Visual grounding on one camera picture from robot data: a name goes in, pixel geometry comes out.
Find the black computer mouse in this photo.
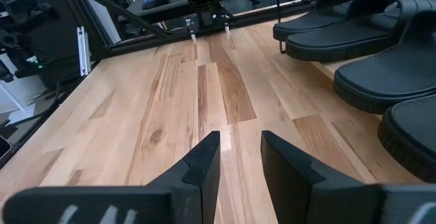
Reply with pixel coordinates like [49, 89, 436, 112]
[141, 0, 171, 11]

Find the dark grey desk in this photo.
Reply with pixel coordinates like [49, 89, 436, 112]
[125, 0, 191, 24]

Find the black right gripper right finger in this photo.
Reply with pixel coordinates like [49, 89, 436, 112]
[260, 131, 436, 224]

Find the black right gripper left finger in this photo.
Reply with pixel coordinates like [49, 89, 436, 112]
[3, 131, 221, 224]

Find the black rubber slide sandal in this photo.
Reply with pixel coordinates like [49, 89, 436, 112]
[332, 9, 436, 115]
[377, 93, 436, 184]
[272, 0, 372, 43]
[285, 0, 436, 63]

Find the black device with green light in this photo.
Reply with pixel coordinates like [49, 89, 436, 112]
[0, 0, 61, 82]

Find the silver metal bracket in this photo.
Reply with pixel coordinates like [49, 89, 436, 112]
[76, 26, 92, 78]

